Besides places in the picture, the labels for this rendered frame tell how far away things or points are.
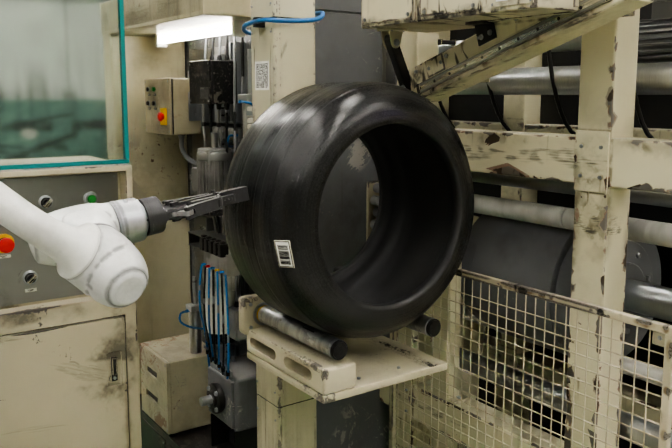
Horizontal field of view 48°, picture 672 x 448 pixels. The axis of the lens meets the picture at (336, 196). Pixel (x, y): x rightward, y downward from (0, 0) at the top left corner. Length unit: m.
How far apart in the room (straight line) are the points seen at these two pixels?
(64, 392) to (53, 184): 0.57
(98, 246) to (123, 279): 0.07
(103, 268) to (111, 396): 1.03
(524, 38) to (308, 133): 0.57
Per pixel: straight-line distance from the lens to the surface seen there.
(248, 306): 1.94
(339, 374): 1.70
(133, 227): 1.48
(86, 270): 1.30
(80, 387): 2.24
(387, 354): 1.95
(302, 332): 1.77
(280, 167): 1.56
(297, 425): 2.16
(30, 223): 1.28
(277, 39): 1.94
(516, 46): 1.83
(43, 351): 2.18
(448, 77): 1.99
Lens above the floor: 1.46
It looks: 8 degrees down
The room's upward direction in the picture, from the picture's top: straight up
